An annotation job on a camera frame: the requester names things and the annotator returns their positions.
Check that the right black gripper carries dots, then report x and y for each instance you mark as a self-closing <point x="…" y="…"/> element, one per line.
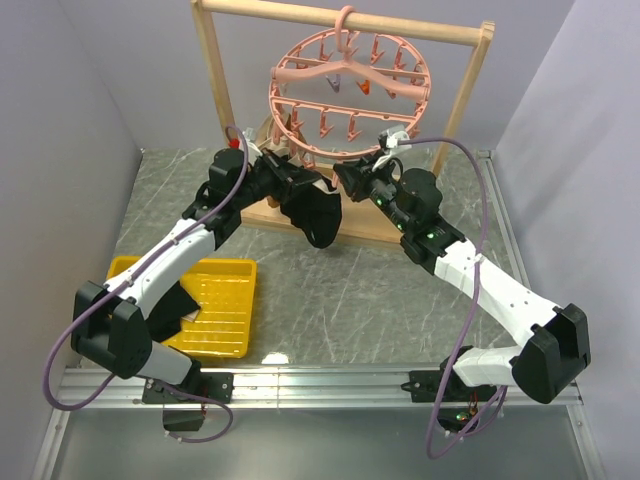
<point x="351" y="175"/>

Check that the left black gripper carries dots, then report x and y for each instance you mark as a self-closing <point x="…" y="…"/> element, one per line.
<point x="284" y="172"/>

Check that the black underwear beige waistband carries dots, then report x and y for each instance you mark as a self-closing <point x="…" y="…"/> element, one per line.
<point x="316" y="209"/>

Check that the pink round clip hanger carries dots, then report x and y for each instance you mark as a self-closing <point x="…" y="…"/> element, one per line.
<point x="333" y="86"/>

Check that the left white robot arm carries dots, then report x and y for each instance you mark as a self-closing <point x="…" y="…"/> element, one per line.
<point x="112" y="329"/>

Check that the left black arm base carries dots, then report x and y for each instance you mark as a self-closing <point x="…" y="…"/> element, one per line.
<point x="185" y="408"/>

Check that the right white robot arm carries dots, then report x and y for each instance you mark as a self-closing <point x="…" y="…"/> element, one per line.
<point x="551" y="342"/>

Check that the brown underwear striped waistband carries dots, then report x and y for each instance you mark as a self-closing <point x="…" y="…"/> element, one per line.
<point x="266" y="144"/>

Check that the black underwear in tray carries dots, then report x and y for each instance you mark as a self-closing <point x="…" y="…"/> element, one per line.
<point x="164" y="320"/>

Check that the yellow plastic tray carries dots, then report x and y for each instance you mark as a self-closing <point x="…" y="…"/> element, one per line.
<point x="224" y="289"/>

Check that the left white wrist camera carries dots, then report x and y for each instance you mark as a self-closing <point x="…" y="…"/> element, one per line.
<point x="236" y="140"/>

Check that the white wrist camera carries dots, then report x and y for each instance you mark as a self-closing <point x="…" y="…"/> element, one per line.
<point x="236" y="140"/>
<point x="393" y="141"/>

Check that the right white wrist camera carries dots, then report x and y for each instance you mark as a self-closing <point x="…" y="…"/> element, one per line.
<point x="393" y="141"/>

